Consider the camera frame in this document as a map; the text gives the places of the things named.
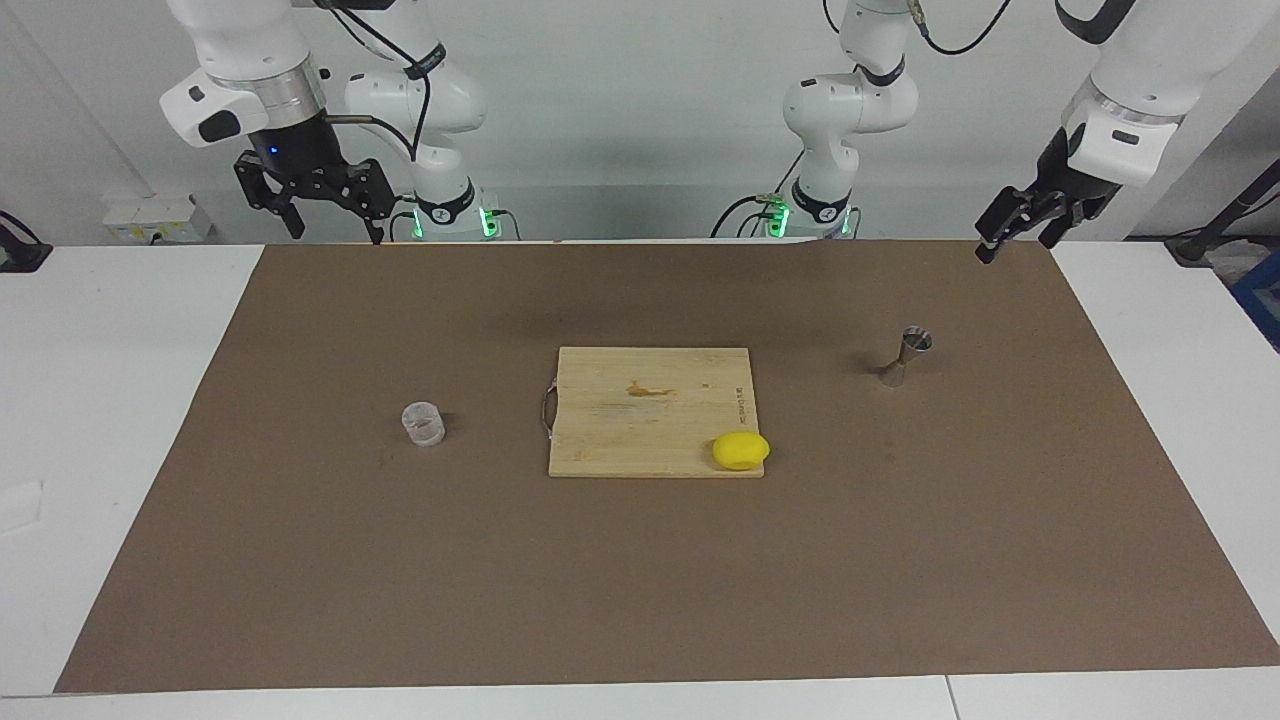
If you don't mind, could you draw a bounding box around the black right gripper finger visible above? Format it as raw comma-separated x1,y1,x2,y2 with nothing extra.
235,152,306,239
340,158,393,244

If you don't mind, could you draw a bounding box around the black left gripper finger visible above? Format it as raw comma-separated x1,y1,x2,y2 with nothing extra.
975,185,1041,264
1038,204,1087,249

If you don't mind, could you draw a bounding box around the metal jigger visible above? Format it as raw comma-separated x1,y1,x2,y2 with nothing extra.
878,327,934,389

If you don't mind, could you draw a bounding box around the white power strip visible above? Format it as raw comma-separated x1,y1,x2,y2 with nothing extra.
103,195,213,244

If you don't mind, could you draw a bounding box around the black tripod stand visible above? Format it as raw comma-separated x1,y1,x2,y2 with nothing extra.
1165,160,1280,266

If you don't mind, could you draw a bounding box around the brown table mat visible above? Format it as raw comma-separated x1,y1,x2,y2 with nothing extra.
55,240,1280,694

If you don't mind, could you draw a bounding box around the wooden cutting board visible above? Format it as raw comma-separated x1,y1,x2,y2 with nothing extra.
541,347,766,479

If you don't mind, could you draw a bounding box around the yellow lemon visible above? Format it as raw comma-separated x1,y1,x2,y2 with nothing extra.
712,432,771,471

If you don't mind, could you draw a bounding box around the white tape patch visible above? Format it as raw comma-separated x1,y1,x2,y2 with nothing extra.
0,480,46,533

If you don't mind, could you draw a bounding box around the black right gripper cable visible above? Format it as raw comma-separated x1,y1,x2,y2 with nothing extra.
320,0,433,163

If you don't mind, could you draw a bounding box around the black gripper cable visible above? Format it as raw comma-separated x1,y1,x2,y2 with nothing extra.
825,0,1011,57
320,0,433,163

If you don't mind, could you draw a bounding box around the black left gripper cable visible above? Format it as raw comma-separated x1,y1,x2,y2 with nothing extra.
825,0,1011,57

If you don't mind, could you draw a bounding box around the black clamp mount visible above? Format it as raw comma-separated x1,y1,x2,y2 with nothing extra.
0,210,53,273

